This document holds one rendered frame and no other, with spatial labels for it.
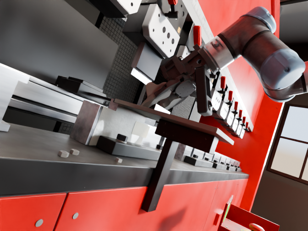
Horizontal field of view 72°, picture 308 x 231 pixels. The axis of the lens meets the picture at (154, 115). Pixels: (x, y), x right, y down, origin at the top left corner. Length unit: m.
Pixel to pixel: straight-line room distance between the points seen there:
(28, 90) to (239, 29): 0.57
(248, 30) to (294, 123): 3.93
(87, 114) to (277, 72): 0.41
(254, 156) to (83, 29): 2.16
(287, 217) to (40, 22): 4.12
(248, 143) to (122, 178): 2.31
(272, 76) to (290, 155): 3.86
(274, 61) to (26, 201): 0.47
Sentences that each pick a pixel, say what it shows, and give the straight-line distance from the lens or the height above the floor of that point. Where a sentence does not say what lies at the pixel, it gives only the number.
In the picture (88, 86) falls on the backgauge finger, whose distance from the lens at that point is 0.73.
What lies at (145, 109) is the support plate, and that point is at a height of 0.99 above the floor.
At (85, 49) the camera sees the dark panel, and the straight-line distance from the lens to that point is 1.12.
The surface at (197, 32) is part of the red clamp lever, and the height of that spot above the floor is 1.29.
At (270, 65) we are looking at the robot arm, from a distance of 0.49.
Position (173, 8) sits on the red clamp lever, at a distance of 0.60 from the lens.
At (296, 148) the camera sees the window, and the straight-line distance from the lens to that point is 4.32.
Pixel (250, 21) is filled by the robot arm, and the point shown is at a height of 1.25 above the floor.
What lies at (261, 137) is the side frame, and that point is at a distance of 2.66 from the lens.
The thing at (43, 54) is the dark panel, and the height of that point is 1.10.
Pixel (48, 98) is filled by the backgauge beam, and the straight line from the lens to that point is 0.72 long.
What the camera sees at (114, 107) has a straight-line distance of 0.56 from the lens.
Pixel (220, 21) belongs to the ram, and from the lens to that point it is 1.00.
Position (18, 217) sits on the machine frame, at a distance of 0.33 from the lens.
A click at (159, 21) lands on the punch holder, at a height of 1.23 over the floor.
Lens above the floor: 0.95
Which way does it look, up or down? 4 degrees up
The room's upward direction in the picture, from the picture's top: 20 degrees clockwise
